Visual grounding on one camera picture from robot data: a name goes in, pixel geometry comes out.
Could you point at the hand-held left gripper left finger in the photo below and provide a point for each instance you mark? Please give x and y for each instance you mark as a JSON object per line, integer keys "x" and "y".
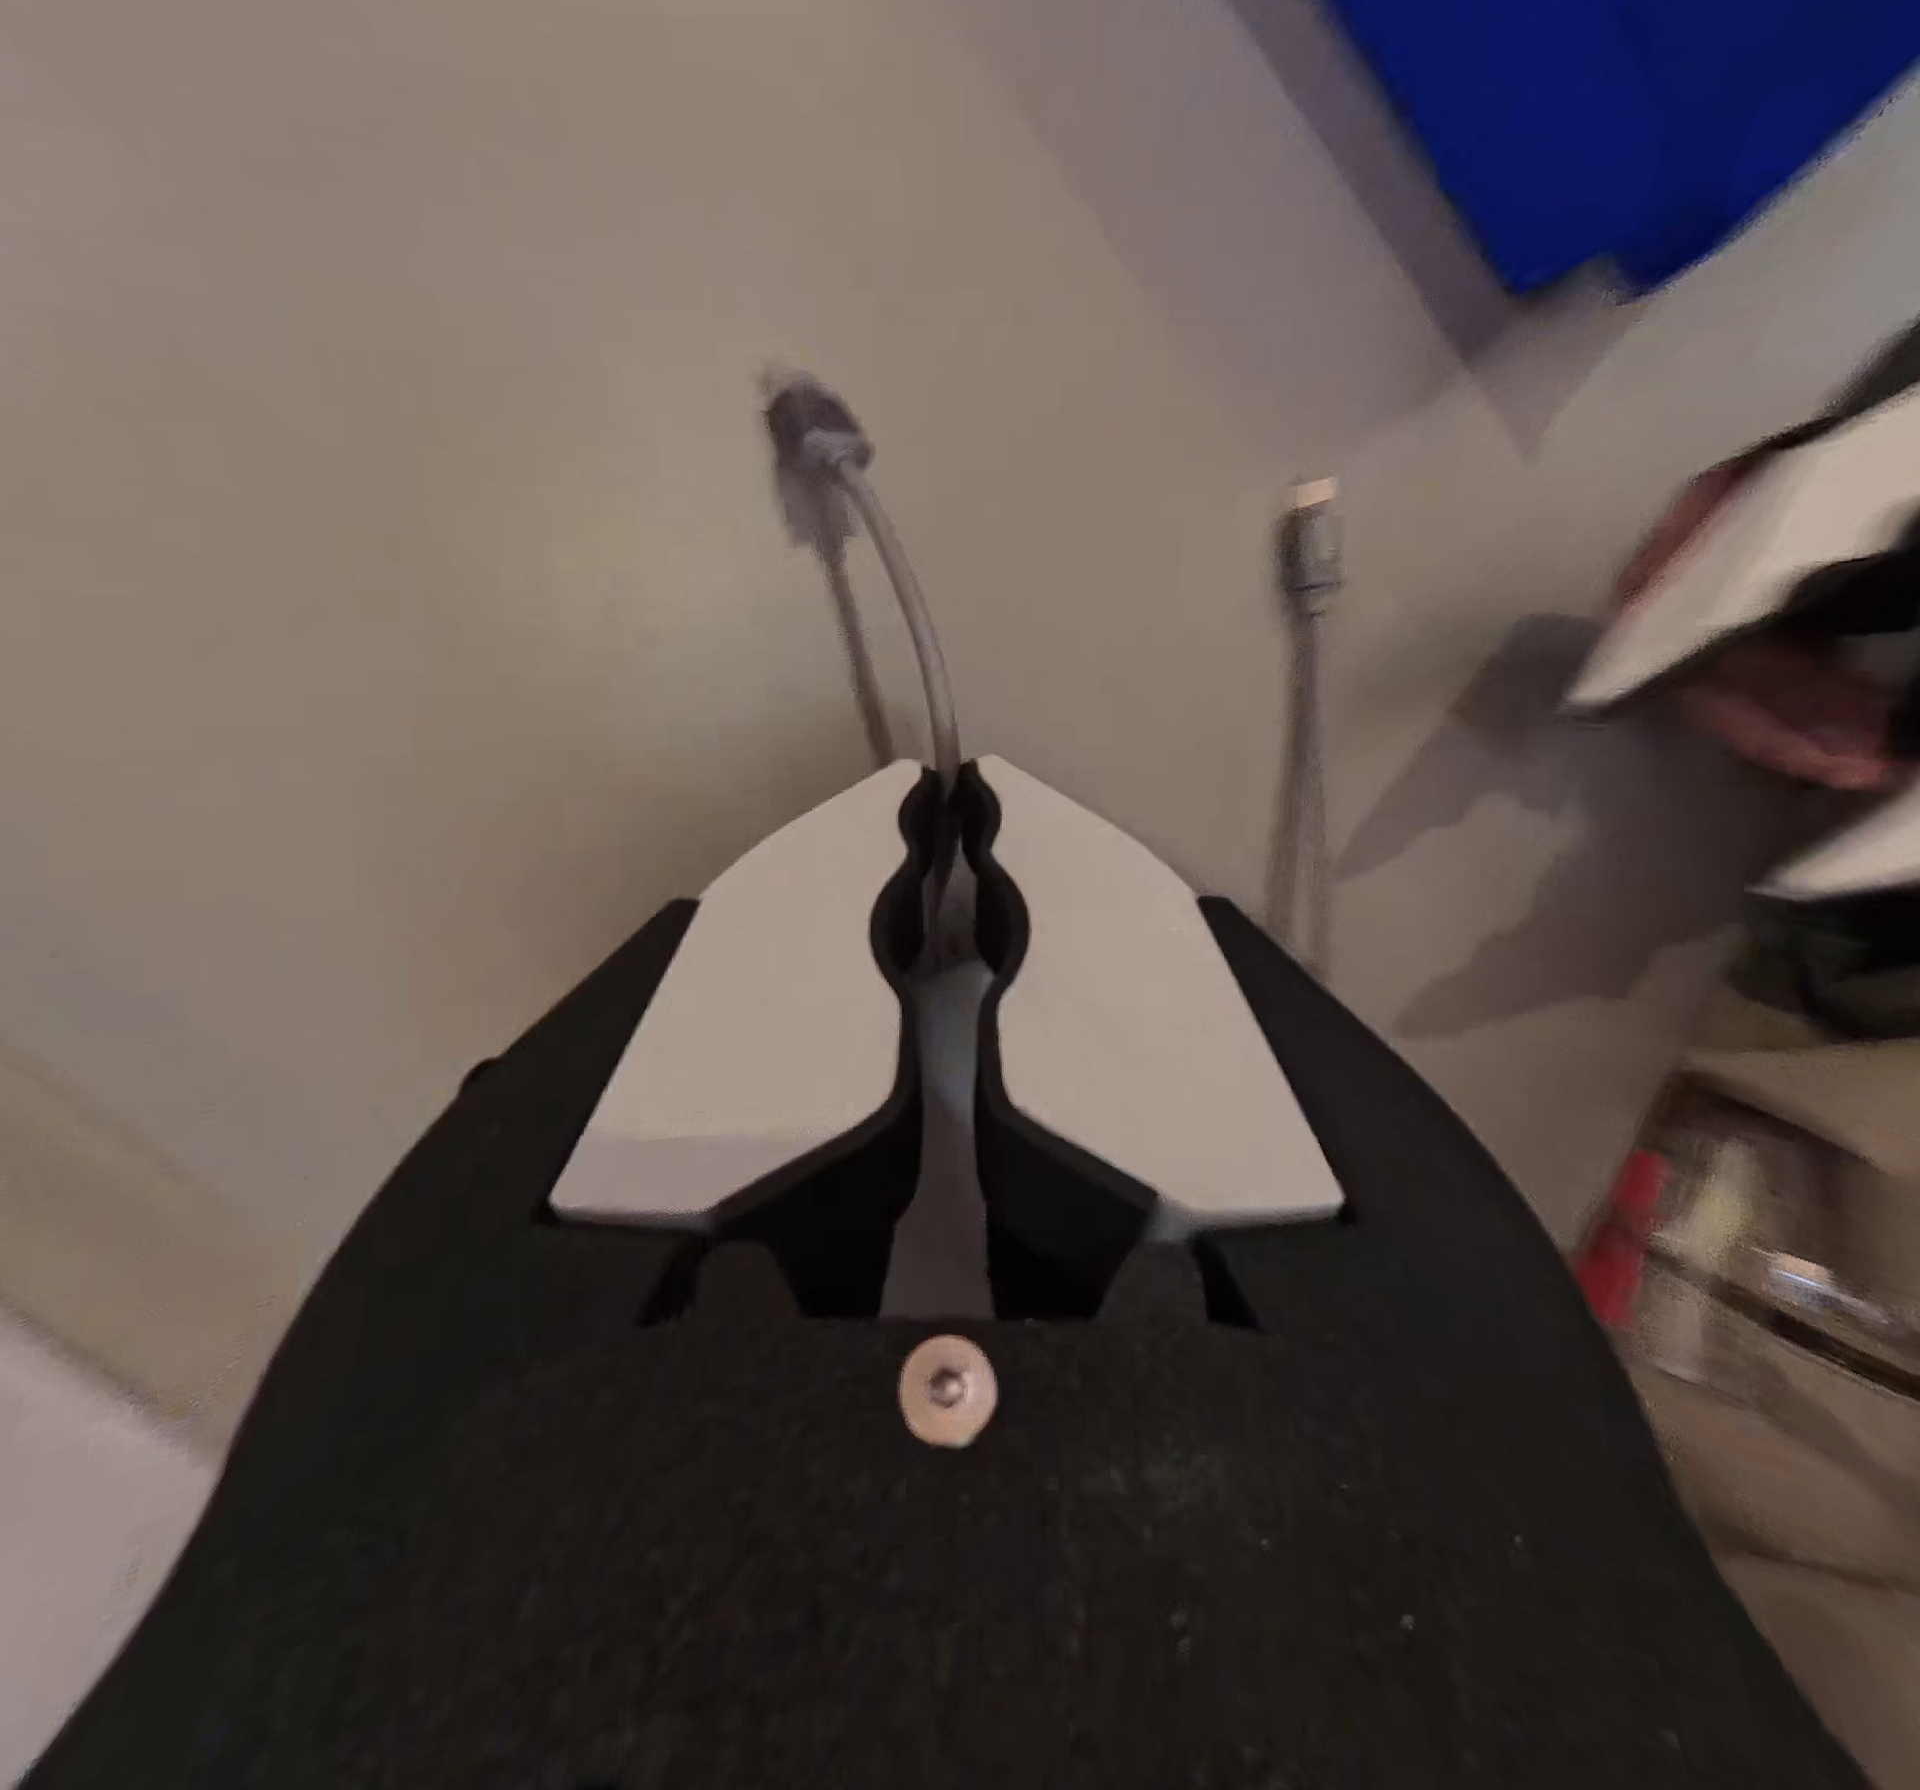
{"x": 752, "y": 1011}

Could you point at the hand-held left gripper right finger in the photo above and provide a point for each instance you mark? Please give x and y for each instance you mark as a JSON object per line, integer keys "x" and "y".
{"x": 1156, "y": 1026}

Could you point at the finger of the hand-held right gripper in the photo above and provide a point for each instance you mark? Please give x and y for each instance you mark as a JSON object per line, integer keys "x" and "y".
{"x": 1861, "y": 851}
{"x": 1725, "y": 575}

